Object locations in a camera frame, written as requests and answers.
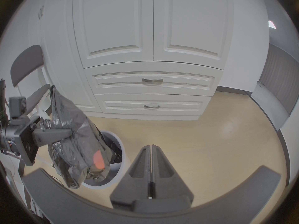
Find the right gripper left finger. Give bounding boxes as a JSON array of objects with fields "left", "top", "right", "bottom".
[{"left": 110, "top": 145, "right": 152, "bottom": 210}]

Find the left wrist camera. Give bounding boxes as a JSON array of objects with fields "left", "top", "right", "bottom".
[{"left": 8, "top": 97, "right": 32, "bottom": 126}]

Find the grey padded white chair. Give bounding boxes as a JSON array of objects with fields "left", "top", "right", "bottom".
[{"left": 10, "top": 44, "right": 53, "bottom": 121}]

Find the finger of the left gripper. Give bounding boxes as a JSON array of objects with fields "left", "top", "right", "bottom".
[{"left": 31, "top": 127, "right": 73, "bottom": 147}]

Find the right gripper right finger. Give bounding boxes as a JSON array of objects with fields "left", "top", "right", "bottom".
[{"left": 152, "top": 144, "right": 194, "bottom": 201}]

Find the white trash bin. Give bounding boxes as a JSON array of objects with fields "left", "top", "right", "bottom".
[{"left": 82, "top": 131, "right": 128, "bottom": 191}]

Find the black plastic bag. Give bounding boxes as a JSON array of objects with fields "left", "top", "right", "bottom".
[{"left": 40, "top": 85, "right": 122, "bottom": 189}]

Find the white wardrobe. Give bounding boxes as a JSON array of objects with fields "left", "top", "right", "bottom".
[{"left": 28, "top": 0, "right": 270, "bottom": 121}]

